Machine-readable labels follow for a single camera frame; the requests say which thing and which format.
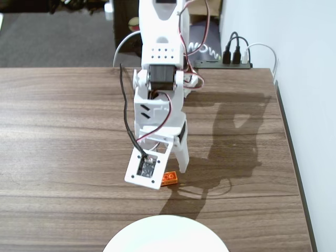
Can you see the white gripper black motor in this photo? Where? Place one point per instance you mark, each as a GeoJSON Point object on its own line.
{"type": "Point", "coordinates": [182, 155]}

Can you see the orange lego block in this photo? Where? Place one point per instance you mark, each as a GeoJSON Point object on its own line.
{"type": "Point", "coordinates": [172, 179]}

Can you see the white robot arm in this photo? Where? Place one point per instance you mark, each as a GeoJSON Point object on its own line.
{"type": "Point", "coordinates": [165, 31]}

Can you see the white round plate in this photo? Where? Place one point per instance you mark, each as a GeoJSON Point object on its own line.
{"type": "Point", "coordinates": [165, 236]}

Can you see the black power strip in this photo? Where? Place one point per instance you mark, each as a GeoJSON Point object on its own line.
{"type": "Point", "coordinates": [210, 64]}

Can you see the round yellow red sticker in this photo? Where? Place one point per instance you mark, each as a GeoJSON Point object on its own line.
{"type": "Point", "coordinates": [133, 25]}

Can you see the brown cardboard box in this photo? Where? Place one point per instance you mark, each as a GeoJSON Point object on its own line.
{"type": "Point", "coordinates": [214, 8]}

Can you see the black cabinet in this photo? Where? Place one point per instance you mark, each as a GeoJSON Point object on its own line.
{"type": "Point", "coordinates": [120, 15]}

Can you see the small white box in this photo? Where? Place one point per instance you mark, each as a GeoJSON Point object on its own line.
{"type": "Point", "coordinates": [108, 10]}

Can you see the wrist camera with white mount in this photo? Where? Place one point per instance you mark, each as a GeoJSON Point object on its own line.
{"type": "Point", "coordinates": [162, 170]}

